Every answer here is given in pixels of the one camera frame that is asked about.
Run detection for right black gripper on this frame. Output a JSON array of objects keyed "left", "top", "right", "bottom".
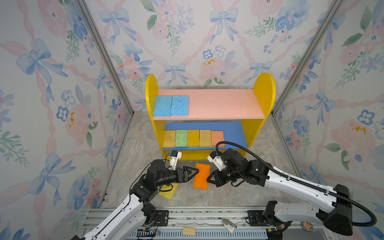
[{"left": 205, "top": 168, "right": 244, "bottom": 188}]

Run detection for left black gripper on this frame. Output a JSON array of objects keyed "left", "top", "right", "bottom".
[{"left": 154, "top": 166, "right": 198, "bottom": 189}]

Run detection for dark orange sponge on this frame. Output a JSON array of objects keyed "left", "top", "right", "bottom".
[{"left": 193, "top": 163, "right": 211, "bottom": 191}]

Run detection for green sponge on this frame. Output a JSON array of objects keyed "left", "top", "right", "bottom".
[{"left": 175, "top": 130, "right": 188, "bottom": 148}]

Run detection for dull yellow sponge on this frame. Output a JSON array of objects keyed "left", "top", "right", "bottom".
[{"left": 163, "top": 130, "right": 176, "bottom": 148}]

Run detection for deep yellow sponge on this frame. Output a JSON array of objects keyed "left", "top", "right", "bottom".
[{"left": 187, "top": 130, "right": 200, "bottom": 148}]

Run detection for tan yellow sponge front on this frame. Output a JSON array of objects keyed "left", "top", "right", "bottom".
[{"left": 200, "top": 130, "right": 212, "bottom": 148}]

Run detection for light orange sponge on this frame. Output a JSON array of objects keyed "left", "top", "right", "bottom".
[{"left": 211, "top": 131, "right": 224, "bottom": 148}]

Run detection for blue sponge front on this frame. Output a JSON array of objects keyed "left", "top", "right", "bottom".
[{"left": 171, "top": 96, "right": 189, "bottom": 117}]

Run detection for blue sponge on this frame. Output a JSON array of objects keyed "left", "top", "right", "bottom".
[
  {"left": 153, "top": 96, "right": 173, "bottom": 117},
  {"left": 171, "top": 96, "right": 189, "bottom": 117}
]

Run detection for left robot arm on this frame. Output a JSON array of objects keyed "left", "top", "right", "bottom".
[{"left": 72, "top": 160, "right": 199, "bottom": 240}]

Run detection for yellow shelf pink blue boards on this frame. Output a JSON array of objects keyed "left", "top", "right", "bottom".
[{"left": 146, "top": 73, "right": 276, "bottom": 157}]

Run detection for bright yellow sponge left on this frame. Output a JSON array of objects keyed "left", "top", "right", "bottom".
[{"left": 159, "top": 183, "right": 179, "bottom": 200}]

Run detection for metal clip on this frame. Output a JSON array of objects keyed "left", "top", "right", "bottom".
[{"left": 223, "top": 219, "right": 237, "bottom": 235}]

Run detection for small wooden block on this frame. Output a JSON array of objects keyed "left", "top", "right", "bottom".
[{"left": 182, "top": 227, "right": 196, "bottom": 236}]

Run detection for round patterned badge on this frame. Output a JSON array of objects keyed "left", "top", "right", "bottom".
[{"left": 302, "top": 222, "right": 314, "bottom": 232}]

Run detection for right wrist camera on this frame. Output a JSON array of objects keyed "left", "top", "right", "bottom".
[{"left": 207, "top": 151, "right": 226, "bottom": 171}]

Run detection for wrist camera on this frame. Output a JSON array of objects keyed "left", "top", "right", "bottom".
[
  {"left": 167, "top": 150, "right": 182, "bottom": 171},
  {"left": 207, "top": 151, "right": 226, "bottom": 171}
]

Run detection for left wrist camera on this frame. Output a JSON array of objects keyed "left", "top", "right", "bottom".
[{"left": 167, "top": 150, "right": 182, "bottom": 171}]

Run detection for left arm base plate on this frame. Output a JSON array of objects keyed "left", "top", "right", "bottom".
[{"left": 144, "top": 210, "right": 170, "bottom": 227}]

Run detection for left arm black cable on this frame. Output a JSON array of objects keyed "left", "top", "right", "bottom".
[{"left": 128, "top": 158, "right": 169, "bottom": 196}]

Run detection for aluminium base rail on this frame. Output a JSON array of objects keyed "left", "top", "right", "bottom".
[{"left": 77, "top": 205, "right": 343, "bottom": 240}]

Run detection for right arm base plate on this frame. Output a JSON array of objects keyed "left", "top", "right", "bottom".
[{"left": 246, "top": 210, "right": 269, "bottom": 227}]

